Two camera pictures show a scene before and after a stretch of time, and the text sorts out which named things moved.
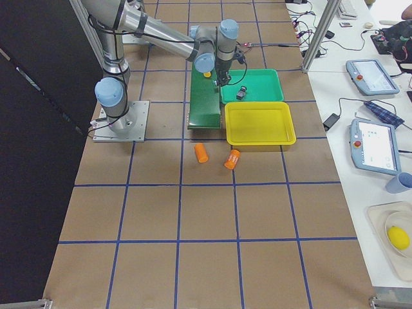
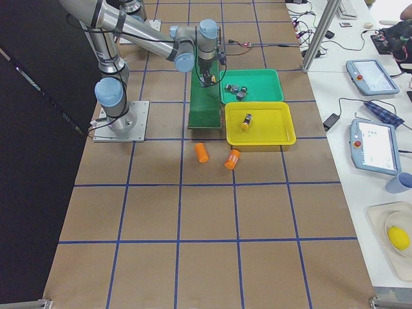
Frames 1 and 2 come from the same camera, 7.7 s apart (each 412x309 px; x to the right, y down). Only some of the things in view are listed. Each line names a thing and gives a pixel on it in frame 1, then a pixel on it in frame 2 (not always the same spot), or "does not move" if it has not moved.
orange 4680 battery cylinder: x=232 y=159 does not move
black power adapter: x=331 y=120 does not move
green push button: x=241 y=93 does not move
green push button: x=215 y=85 → x=232 y=88
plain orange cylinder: x=201 y=153 does not move
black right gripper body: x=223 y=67 → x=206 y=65
